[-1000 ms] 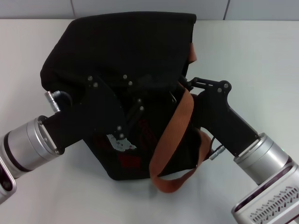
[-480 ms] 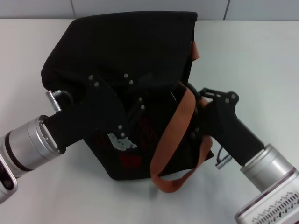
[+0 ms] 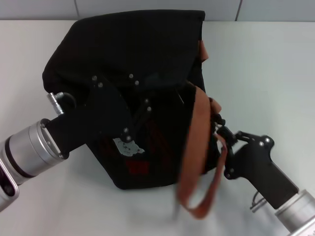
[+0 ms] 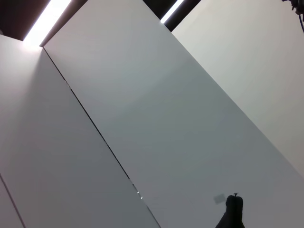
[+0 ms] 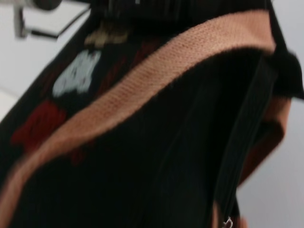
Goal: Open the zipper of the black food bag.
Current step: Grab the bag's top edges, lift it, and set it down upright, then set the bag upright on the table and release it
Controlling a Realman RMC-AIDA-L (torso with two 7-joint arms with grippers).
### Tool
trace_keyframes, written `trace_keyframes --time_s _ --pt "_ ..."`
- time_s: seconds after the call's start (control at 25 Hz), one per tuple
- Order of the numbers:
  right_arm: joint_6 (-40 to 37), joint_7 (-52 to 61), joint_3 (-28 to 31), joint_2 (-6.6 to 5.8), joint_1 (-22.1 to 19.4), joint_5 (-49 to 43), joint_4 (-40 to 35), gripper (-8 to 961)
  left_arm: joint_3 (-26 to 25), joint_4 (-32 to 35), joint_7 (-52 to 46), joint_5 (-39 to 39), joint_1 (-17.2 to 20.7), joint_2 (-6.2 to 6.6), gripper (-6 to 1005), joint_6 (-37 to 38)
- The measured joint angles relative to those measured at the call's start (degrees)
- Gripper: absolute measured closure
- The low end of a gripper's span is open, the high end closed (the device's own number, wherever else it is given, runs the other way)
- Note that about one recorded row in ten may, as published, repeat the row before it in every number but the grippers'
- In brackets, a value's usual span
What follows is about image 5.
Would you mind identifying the black bag with orange handles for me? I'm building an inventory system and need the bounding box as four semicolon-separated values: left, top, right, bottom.
0;0;304;228

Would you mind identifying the silver zipper pull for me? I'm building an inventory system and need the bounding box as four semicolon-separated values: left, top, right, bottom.
222;215;235;228

